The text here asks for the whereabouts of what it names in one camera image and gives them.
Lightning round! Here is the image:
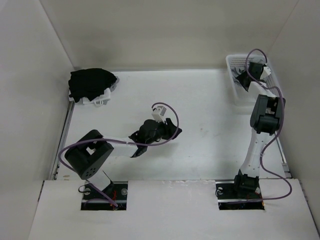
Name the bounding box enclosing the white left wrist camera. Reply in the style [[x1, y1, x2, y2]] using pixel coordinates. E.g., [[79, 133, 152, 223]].
[[151, 105, 167, 123]]

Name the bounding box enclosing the white folded tank top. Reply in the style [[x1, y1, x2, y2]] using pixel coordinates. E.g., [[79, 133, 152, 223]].
[[77, 88, 111, 107]]

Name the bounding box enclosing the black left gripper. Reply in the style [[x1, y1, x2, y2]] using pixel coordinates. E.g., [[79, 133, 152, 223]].
[[146, 117, 181, 146]]

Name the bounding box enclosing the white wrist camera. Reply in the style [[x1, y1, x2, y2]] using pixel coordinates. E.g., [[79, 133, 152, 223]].
[[260, 65, 272, 81], [151, 105, 167, 123]]

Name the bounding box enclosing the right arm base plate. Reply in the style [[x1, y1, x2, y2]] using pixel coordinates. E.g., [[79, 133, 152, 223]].
[[215, 180, 265, 211]]

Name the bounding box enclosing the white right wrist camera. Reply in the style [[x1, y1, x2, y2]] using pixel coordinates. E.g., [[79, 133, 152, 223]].
[[260, 65, 272, 81]]

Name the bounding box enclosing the black folded tank top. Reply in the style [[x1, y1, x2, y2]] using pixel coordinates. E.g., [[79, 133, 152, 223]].
[[68, 68, 117, 103]]

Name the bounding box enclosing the white plastic basket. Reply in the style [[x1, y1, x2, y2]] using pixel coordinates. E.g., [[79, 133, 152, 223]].
[[225, 54, 280, 107]]

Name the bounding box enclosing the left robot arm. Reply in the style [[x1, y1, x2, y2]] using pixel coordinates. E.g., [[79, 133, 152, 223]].
[[64, 118, 183, 200]]

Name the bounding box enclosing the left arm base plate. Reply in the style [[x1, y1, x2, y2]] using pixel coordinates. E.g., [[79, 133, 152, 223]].
[[80, 180, 129, 211]]

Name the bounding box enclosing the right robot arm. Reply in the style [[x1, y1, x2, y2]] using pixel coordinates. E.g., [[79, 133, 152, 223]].
[[231, 62, 284, 200]]

